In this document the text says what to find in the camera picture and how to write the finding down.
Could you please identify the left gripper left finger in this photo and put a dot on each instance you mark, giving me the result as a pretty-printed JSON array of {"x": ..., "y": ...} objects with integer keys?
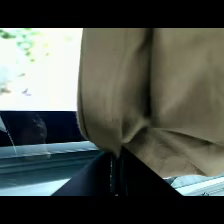
[{"x": 90, "y": 181}]

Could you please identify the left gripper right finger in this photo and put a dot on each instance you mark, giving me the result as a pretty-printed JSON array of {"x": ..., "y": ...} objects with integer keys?
[{"x": 146, "y": 181}]

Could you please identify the brown garment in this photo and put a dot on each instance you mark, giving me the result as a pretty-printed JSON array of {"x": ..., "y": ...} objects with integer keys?
[{"x": 173, "y": 86}]

